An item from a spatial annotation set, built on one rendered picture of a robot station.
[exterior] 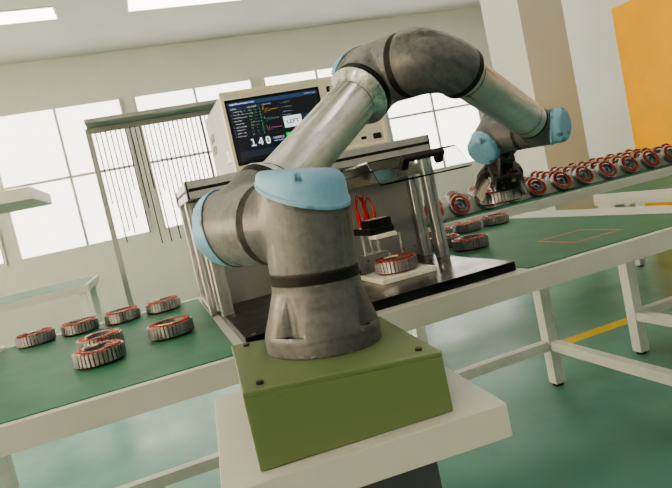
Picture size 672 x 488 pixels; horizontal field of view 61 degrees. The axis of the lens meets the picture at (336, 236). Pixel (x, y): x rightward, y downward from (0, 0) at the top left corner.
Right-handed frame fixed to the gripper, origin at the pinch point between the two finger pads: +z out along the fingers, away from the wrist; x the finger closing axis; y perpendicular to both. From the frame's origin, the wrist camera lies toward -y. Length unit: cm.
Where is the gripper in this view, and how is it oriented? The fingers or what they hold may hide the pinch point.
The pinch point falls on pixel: (499, 196)
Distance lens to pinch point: 168.4
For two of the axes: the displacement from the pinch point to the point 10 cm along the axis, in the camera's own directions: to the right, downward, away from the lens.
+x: 9.8, -1.8, -1.0
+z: 1.9, 6.7, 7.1
